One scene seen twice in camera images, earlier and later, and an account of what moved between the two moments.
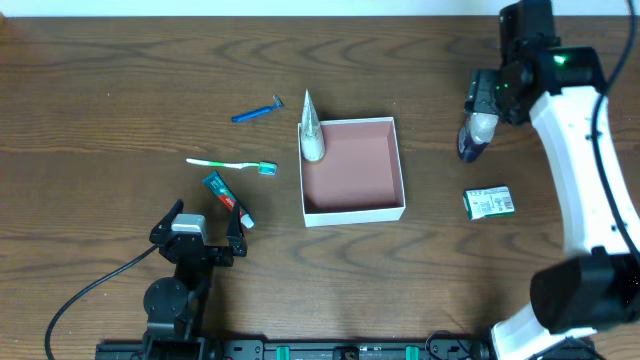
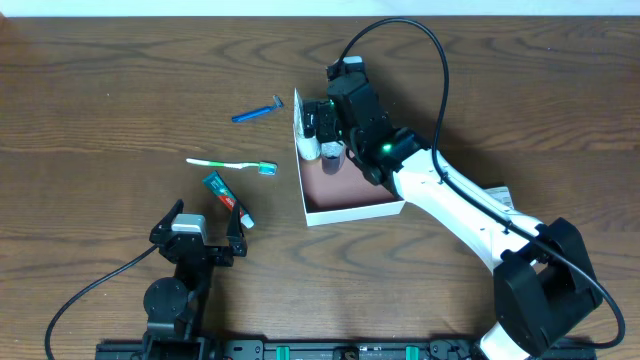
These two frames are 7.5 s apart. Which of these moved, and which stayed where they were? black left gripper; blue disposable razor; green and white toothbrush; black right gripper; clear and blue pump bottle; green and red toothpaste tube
Moved: black right gripper; clear and blue pump bottle
Stayed: green and red toothpaste tube; blue disposable razor; black left gripper; green and white toothbrush
